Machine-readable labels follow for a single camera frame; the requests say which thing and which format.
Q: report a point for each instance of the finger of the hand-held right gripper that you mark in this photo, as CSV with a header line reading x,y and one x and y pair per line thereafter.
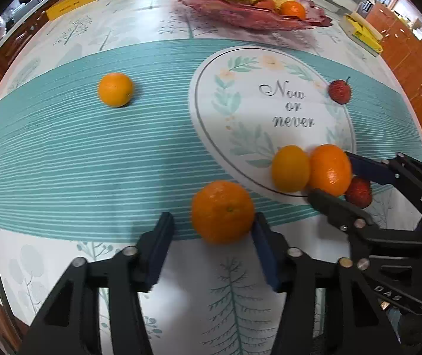
x,y
366,170
336,210

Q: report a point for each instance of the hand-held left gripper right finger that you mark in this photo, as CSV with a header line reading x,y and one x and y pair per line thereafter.
x,y
266,255

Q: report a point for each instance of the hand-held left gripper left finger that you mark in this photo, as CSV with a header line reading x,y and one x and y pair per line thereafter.
x,y
159,253

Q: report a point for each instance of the small orange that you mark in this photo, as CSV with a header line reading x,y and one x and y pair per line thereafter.
x,y
293,10
222,210
291,169
116,89
330,170

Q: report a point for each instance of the white round printed plate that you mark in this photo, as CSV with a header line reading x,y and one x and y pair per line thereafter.
x,y
255,118

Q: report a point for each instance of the red apple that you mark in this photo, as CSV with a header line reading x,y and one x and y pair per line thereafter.
x,y
264,4

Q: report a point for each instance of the pink glass fruit bowl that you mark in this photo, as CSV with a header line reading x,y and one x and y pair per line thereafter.
x,y
233,14

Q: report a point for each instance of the red strawberry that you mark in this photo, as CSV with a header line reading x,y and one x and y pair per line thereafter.
x,y
358,191
340,91

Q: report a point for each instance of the wooden shelf cabinet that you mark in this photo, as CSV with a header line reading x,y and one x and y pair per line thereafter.
x,y
414,66

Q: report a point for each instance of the teal striped placemat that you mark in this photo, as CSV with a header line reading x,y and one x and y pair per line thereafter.
x,y
85,155

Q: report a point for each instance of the yellow tissue pack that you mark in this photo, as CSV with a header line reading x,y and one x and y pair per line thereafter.
x,y
362,33

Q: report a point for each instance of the wooden kitchen base cabinet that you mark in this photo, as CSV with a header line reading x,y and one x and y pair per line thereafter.
x,y
7,40

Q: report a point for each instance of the yellow flat box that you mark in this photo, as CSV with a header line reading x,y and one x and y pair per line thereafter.
x,y
74,2

